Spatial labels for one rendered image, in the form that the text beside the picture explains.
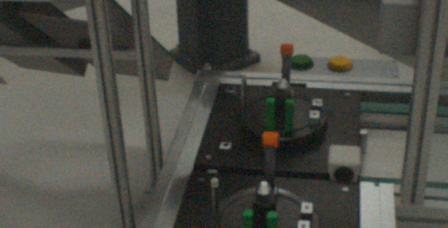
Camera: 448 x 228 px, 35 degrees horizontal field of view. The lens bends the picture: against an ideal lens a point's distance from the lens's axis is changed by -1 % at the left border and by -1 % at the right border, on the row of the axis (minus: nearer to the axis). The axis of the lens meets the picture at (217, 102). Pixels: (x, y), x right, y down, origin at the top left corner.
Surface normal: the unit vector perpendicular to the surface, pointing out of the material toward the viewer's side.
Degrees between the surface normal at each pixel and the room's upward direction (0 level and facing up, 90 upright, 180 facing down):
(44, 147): 0
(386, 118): 90
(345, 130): 0
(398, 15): 90
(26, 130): 0
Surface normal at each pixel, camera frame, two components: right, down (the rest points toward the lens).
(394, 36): -0.17, 0.52
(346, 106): -0.04, -0.85
